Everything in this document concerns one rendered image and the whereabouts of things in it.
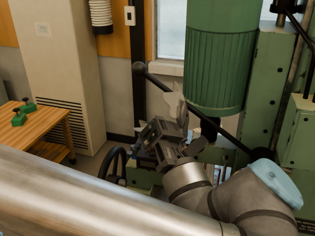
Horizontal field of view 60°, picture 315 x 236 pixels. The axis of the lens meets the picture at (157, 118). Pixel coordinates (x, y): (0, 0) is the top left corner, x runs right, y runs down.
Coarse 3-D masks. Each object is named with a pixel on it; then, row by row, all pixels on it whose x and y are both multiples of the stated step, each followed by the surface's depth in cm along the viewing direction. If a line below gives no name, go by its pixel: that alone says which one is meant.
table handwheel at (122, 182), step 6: (114, 150) 100; (120, 150) 105; (108, 156) 96; (114, 156) 105; (126, 156) 113; (102, 162) 95; (108, 162) 95; (114, 162) 105; (126, 162) 115; (102, 168) 93; (108, 168) 95; (114, 168) 105; (102, 174) 92; (114, 174) 105; (108, 180) 103; (114, 180) 103; (120, 180) 104
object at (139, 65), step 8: (136, 64) 62; (136, 72) 62; (144, 72) 63; (152, 80) 64; (160, 88) 64; (168, 88) 64; (192, 112) 65; (200, 112) 65; (208, 120) 65; (216, 128) 66; (224, 136) 66; (232, 136) 66; (240, 144) 66; (248, 152) 67; (256, 152) 67; (264, 152) 66; (272, 152) 68; (256, 160) 65; (272, 160) 65; (288, 168) 67
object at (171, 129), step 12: (156, 120) 58; (144, 132) 59; (156, 132) 57; (168, 132) 57; (180, 132) 60; (144, 144) 59; (156, 144) 56; (168, 144) 57; (180, 144) 60; (168, 156) 54; (180, 156) 57; (156, 168) 55; (168, 168) 56
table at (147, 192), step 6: (192, 132) 119; (132, 186) 95; (156, 186) 91; (162, 186) 91; (144, 192) 93; (150, 192) 89; (156, 192) 89; (162, 192) 89; (156, 198) 87; (162, 198) 87
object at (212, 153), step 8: (208, 144) 83; (216, 144) 83; (224, 144) 83; (232, 144) 83; (208, 152) 83; (216, 152) 83; (224, 152) 82; (232, 152) 81; (200, 160) 86; (208, 160) 85; (216, 160) 84; (232, 160) 83
